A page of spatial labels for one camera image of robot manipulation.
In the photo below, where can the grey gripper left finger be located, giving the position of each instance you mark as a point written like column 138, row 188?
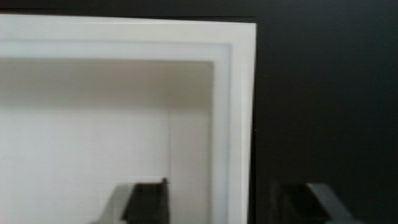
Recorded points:
column 138, row 205

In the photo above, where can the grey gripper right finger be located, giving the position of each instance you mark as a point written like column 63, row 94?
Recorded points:
column 306, row 204

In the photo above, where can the white drawer cabinet frame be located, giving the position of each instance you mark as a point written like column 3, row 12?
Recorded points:
column 125, row 113

